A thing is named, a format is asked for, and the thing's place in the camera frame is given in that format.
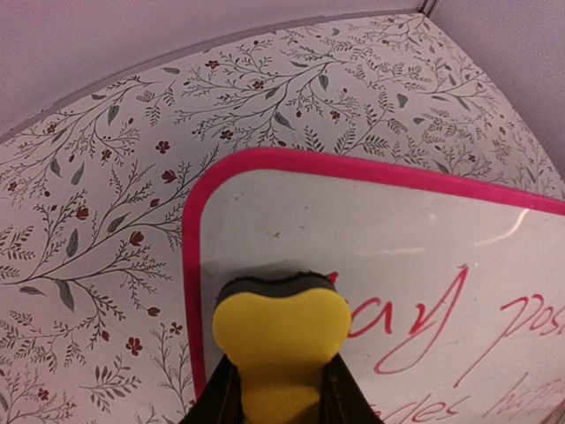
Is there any right aluminium frame post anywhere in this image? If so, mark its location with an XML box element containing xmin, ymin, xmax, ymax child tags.
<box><xmin>417</xmin><ymin>0</ymin><xmax>440</xmax><ymax>17</ymax></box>

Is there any rear aluminium table rail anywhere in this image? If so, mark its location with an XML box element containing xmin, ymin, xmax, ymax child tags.
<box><xmin>1</xmin><ymin>1</ymin><xmax>419</xmax><ymax>140</ymax></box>

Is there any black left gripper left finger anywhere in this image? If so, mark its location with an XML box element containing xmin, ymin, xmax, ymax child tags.
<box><xmin>179</xmin><ymin>355</ymin><xmax>243</xmax><ymax>424</ymax></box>

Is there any pink-framed whiteboard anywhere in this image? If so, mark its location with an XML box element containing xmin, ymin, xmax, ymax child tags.
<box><xmin>182</xmin><ymin>148</ymin><xmax>564</xmax><ymax>423</ymax></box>

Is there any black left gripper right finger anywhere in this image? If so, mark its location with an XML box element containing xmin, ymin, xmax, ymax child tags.
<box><xmin>324</xmin><ymin>354</ymin><xmax>384</xmax><ymax>424</ymax></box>

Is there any yellow bone-shaped eraser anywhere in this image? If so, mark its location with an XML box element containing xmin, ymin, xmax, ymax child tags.
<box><xmin>212</xmin><ymin>272</ymin><xmax>351</xmax><ymax>423</ymax></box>

